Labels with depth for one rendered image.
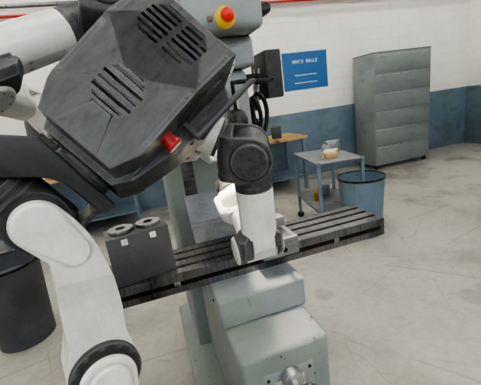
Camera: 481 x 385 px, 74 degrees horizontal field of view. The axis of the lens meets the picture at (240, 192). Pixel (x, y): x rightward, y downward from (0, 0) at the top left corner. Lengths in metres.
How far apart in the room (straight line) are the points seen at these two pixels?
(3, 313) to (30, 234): 2.27
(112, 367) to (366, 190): 2.91
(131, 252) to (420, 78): 6.17
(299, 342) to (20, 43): 1.08
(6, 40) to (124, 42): 0.22
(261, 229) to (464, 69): 8.07
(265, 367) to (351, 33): 6.21
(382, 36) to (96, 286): 6.90
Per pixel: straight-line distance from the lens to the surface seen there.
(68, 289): 0.69
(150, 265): 1.26
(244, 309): 1.24
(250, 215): 0.75
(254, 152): 0.64
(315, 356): 1.25
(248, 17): 1.11
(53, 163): 0.64
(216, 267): 1.28
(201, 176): 1.66
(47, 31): 0.76
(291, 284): 1.26
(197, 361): 1.99
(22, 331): 2.96
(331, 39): 6.56
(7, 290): 2.80
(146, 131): 0.55
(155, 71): 0.58
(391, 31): 7.35
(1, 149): 0.64
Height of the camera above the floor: 1.52
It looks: 16 degrees down
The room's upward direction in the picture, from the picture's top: 8 degrees counter-clockwise
